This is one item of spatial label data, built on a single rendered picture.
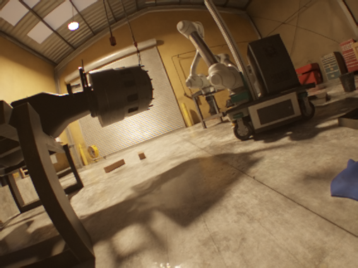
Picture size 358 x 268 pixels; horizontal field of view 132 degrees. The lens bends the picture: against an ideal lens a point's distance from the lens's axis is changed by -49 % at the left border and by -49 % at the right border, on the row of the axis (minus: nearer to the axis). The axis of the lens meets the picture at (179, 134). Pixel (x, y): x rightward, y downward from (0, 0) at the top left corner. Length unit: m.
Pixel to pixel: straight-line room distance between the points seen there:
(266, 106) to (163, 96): 5.95
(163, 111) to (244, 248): 6.66
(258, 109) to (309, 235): 1.11
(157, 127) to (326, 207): 6.68
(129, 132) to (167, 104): 2.07
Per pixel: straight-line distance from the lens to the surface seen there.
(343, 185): 0.59
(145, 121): 6.89
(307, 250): 0.45
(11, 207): 3.02
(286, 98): 1.43
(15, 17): 7.28
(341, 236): 0.48
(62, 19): 7.85
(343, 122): 1.21
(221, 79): 1.19
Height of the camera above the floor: 0.37
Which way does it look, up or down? 4 degrees down
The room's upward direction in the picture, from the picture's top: 20 degrees counter-clockwise
